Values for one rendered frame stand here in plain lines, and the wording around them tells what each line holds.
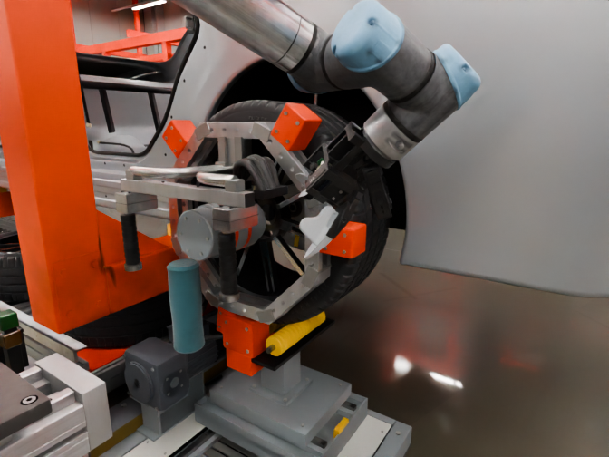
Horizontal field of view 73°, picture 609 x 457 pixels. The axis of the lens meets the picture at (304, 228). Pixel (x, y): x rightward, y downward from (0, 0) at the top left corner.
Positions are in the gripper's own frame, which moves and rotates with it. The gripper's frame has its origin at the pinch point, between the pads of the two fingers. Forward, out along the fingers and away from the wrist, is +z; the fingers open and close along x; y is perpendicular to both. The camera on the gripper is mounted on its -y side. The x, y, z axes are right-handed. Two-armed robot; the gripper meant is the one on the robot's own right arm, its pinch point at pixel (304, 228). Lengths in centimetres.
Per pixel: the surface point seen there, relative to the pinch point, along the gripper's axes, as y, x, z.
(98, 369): 0, -22, 114
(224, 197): 8.9, -15.5, 14.0
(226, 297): -0.4, -1.3, 26.6
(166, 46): -5, -957, 421
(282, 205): -13.4, -35.5, 22.5
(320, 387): -62, -11, 65
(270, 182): 1.3, -20.0, 8.0
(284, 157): -2.1, -31.2, 7.0
